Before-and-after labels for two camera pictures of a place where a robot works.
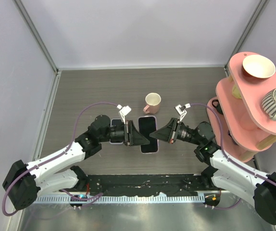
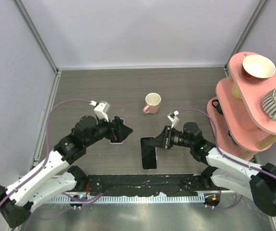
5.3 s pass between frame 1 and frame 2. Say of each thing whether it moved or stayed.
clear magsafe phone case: moved
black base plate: stayed
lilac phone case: stayed
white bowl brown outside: stayed
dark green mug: stayed
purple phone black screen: moved
